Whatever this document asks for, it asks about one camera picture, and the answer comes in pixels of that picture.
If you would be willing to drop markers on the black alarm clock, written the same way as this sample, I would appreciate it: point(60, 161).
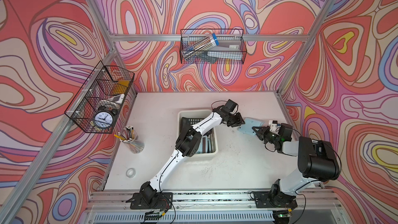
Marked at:
point(105, 118)

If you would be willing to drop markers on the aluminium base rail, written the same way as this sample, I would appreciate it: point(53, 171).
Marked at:
point(234, 206)

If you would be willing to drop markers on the yellow item in basket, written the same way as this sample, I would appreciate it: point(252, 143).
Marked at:
point(120, 87)

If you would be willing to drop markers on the clear tape roll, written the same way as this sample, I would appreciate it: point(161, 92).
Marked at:
point(130, 173)

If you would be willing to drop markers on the black wire basket wall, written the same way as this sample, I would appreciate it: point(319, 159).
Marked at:
point(94, 93)
point(222, 34)

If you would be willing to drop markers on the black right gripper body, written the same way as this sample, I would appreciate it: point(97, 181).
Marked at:
point(270, 137)

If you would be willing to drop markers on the green circuit board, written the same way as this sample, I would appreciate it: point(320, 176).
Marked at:
point(152, 216)

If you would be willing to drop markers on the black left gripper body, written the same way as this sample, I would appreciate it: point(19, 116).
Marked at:
point(229, 120)

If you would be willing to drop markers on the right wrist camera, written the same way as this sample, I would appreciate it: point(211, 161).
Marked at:
point(274, 126)

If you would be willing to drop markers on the black wire basket left wall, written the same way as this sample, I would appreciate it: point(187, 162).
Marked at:
point(94, 93)

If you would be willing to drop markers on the black calculator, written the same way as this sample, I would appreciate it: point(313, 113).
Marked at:
point(184, 121)

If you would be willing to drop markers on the white device in basket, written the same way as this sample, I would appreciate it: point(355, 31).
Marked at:
point(117, 99)

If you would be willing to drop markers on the clear pen cup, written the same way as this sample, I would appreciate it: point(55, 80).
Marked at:
point(129, 137)

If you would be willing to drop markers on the grey white box in basket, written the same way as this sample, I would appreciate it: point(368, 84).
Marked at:
point(227, 49)

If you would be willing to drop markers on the black wire basket back wall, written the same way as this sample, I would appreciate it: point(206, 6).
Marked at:
point(222, 34)

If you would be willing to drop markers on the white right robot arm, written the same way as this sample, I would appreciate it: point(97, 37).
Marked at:
point(317, 162)

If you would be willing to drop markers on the small light blue calculator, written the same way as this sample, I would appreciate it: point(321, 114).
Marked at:
point(246, 128)

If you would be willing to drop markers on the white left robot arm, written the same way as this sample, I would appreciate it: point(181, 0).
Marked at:
point(151, 195)

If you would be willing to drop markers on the clear tube of pencils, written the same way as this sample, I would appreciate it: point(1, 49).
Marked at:
point(193, 47)

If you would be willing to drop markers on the white plastic storage box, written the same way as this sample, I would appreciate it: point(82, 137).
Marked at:
point(200, 114)

